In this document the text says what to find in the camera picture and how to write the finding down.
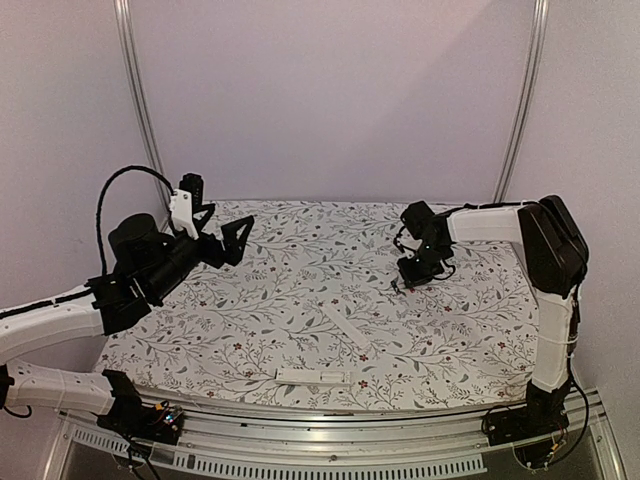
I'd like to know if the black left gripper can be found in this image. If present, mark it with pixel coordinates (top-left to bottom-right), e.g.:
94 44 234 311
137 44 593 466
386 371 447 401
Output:
145 204 254 300

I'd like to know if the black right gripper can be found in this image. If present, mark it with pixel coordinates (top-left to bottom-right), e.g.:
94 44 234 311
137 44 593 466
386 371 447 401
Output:
398 242 449 287

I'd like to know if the white remote battery cover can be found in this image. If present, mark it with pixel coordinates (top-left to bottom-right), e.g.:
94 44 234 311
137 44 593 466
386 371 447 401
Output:
324 305 369 348

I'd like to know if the white remote control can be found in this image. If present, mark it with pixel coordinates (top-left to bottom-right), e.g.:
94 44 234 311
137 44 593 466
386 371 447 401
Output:
274 369 352 386

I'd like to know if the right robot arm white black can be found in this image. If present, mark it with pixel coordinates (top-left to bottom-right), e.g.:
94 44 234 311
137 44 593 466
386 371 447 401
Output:
393 195 589 436

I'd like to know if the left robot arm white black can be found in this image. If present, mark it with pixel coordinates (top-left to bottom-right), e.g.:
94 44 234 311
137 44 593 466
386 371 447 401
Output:
1 204 254 434

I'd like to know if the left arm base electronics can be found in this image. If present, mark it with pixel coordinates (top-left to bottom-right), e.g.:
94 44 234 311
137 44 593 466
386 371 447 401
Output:
96 369 185 445

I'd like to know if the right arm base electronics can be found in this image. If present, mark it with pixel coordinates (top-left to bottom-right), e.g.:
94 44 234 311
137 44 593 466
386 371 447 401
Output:
481 388 569 470

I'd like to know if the floral patterned table mat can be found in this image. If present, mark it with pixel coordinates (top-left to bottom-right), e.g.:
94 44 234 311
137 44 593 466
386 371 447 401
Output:
96 201 538 411

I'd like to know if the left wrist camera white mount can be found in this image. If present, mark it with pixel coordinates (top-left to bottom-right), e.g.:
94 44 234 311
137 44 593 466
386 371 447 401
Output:
169 173 204 240

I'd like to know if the left black camera cable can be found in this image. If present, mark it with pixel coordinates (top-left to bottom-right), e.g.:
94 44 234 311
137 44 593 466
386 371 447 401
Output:
95 165 176 274

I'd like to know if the front aluminium rail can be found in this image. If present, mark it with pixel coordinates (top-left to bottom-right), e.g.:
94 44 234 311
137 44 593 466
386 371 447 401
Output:
43 389 632 479

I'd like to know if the left aluminium frame post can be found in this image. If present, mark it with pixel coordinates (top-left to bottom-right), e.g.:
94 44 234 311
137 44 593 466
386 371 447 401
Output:
113 0 174 214

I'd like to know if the aluminium frame post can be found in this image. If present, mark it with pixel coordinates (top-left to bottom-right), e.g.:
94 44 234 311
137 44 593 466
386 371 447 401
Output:
492 0 549 203
113 0 174 214

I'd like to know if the right aluminium frame post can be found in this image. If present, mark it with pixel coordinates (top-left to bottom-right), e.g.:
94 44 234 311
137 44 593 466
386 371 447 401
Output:
492 0 549 203

